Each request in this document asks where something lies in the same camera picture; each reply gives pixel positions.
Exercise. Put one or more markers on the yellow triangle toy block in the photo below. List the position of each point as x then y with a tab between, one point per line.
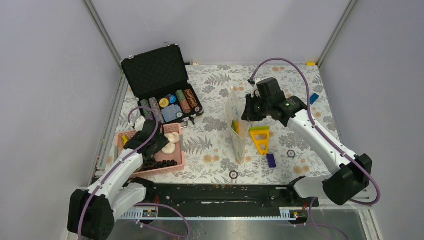
261	138

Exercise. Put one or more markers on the black poker chip case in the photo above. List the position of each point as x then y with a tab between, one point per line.
159	80

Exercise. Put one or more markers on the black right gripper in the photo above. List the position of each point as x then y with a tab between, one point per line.
248	114

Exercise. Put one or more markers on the black toy grapes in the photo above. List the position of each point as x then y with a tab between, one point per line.
152	164

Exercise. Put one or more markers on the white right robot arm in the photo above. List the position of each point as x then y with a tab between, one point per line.
349	173

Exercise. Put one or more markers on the clear zip top bag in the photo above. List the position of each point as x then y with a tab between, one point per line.
234	109

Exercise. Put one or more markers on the pink plastic basket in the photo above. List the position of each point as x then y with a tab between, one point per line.
178	155

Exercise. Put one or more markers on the green toy pepper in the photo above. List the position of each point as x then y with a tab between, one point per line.
233	126

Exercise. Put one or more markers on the yellow toy banana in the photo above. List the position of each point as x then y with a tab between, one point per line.
124	139

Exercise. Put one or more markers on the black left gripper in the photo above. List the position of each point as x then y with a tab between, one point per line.
163	141

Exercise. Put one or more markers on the blue toy brick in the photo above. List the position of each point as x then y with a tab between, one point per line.
313	98

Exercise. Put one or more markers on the purple toy brick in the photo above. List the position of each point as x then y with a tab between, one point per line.
271	160

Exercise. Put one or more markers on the brown poker chip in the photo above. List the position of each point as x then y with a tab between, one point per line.
233	175

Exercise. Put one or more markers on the orange toy fruit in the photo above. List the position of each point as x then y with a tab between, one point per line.
237	127

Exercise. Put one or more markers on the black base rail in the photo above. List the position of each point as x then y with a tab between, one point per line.
215	202

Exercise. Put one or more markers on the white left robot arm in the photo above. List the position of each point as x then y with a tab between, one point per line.
94	211

